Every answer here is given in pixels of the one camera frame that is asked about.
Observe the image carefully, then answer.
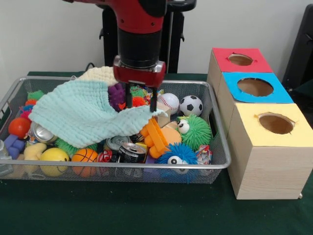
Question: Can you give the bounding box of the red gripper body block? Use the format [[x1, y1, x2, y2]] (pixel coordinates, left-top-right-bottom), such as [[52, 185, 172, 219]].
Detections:
[[113, 55, 167, 90]]

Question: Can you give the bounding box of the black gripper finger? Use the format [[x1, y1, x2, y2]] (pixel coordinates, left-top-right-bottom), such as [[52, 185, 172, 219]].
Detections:
[[150, 88, 158, 113], [125, 82, 133, 109]]

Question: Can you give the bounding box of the cream yellow knitted cloth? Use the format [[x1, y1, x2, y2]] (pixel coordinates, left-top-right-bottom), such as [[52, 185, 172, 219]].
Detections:
[[77, 66, 118, 87]]

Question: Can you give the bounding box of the long orange toy brick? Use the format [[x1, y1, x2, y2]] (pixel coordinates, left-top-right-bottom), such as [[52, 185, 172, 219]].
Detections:
[[140, 117, 170, 159]]

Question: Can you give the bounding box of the pale blue waffle cloth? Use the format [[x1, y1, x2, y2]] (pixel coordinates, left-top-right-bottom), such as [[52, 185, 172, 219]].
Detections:
[[28, 80, 167, 149]]

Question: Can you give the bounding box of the crushed shiny silver can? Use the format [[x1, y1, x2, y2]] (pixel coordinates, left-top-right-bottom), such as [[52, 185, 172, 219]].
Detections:
[[30, 121, 57, 144]]

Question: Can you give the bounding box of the shallow clear mesh bin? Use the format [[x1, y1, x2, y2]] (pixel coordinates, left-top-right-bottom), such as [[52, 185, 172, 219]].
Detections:
[[0, 76, 232, 184]]

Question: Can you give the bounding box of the wooden box with three holes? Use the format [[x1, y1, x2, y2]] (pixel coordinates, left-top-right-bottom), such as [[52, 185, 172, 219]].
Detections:
[[207, 47, 313, 200]]

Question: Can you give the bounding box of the purple spiky toy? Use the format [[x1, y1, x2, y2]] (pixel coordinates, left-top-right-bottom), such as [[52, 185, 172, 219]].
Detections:
[[108, 82, 127, 111]]

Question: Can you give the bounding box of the white baseball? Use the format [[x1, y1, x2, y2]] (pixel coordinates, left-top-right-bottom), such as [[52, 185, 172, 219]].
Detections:
[[157, 93, 181, 116]]

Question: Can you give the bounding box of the small soccer ball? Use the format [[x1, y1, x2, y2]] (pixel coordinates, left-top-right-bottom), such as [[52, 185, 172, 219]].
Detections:
[[179, 95, 203, 117]]

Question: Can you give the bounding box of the silver drink can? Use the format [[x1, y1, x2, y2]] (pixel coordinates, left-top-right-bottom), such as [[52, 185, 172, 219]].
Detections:
[[106, 136, 131, 151]]

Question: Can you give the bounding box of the large green spiky ball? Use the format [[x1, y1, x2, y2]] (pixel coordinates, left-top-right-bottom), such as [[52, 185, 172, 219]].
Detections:
[[176, 115, 213, 151]]

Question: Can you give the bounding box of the black drink can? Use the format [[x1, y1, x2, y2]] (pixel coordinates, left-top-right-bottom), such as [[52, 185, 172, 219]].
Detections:
[[119, 142, 147, 164]]

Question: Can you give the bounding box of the blue spiky ball with eyes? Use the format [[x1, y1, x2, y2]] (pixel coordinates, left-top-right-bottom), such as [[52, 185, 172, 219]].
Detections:
[[156, 142, 198, 182]]

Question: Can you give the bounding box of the small orange basketball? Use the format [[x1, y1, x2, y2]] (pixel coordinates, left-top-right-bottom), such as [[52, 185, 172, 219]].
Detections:
[[71, 148, 98, 177]]

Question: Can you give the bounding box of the light green spiky ball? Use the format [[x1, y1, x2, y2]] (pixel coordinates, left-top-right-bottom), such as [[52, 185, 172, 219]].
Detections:
[[55, 137, 98, 157]]

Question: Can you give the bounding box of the yellow smiley ball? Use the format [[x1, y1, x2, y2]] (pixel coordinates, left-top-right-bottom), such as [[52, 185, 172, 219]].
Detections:
[[39, 148, 70, 177]]

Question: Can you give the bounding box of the small yellow rubber duck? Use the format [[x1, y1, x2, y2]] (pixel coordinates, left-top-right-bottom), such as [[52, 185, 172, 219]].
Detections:
[[22, 142, 47, 162]]

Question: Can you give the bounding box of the dark green table cloth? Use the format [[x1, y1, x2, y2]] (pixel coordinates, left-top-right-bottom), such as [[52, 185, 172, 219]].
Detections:
[[0, 71, 313, 235]]

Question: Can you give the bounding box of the plain red ball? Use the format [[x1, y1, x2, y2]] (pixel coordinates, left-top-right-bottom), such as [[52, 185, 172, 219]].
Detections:
[[8, 117, 31, 139]]

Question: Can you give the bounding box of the black upright panel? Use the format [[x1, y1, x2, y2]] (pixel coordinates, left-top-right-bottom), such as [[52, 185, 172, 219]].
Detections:
[[284, 4, 313, 91]]

